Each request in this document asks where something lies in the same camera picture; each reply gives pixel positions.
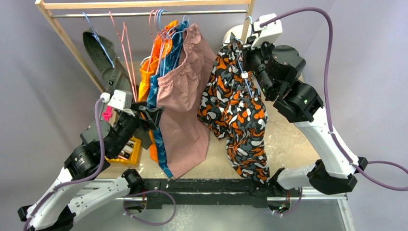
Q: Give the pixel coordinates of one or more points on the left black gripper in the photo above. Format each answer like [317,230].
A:
[152,115]

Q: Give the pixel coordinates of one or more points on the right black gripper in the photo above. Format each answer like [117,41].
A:
[252,59]

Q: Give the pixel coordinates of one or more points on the camouflage orange black shorts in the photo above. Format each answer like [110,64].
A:
[227,109]

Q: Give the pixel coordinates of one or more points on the blue wire hanger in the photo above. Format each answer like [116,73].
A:
[244,74]
[96,36]

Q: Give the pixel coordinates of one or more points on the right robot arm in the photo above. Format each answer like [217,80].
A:
[277,70]

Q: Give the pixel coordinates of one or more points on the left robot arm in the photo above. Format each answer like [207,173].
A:
[60,208]

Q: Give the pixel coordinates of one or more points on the pink shorts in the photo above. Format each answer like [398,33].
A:
[186,139]

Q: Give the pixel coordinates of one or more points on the blue patterned shorts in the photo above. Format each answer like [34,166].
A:
[168,63]

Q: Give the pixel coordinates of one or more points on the olive green shorts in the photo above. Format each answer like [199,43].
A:
[116,78]

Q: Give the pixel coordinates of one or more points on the blue hanger holding pink shorts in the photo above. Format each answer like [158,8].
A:
[178,25]

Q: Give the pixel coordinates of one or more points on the white orange yellow drawer cabinet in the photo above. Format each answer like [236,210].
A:
[236,30]

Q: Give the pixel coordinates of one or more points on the pink plastic tool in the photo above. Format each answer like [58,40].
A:
[107,113]

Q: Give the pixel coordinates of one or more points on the yellow plastic bin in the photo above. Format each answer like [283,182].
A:
[129,156]

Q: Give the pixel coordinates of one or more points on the metal hanging rod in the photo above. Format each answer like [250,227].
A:
[101,15]

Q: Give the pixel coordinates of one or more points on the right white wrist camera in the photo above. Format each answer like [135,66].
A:
[268,33]

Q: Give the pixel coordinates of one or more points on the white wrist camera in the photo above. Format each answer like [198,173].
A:
[120,100]
[268,33]

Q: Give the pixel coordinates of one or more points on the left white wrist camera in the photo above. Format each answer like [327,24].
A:
[120,100]

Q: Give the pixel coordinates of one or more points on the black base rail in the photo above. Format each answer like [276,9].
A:
[209,192]

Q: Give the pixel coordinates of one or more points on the pink wire hanger left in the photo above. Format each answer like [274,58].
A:
[126,50]

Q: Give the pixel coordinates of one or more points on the wooden clothes rack frame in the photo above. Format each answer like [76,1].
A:
[47,8]

